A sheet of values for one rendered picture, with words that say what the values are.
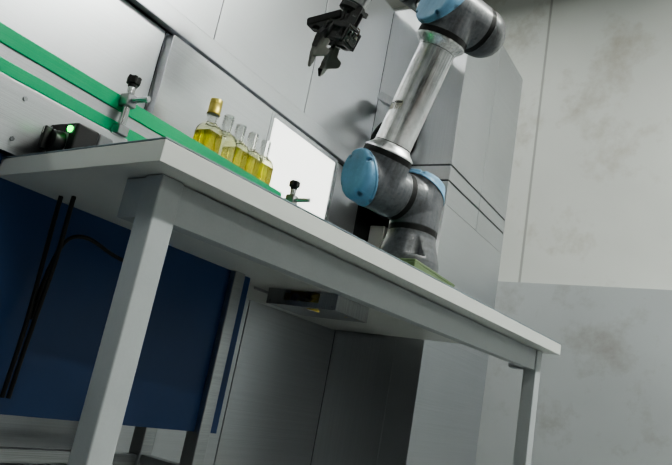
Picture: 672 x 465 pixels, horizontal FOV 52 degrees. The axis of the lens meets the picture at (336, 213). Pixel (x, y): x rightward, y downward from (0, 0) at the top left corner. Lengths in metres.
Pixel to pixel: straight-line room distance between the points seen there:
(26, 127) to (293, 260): 0.52
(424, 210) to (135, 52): 0.86
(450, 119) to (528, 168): 1.65
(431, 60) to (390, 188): 0.30
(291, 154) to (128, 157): 1.39
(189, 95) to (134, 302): 1.10
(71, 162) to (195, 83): 0.94
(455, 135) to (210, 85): 1.07
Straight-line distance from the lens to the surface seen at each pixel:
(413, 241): 1.54
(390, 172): 1.49
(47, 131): 1.28
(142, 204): 1.00
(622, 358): 3.86
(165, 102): 1.91
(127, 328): 0.96
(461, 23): 1.57
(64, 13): 1.78
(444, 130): 2.74
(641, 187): 4.08
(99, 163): 1.04
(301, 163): 2.39
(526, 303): 4.06
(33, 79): 1.35
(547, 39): 4.71
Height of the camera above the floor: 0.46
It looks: 15 degrees up
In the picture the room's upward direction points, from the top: 11 degrees clockwise
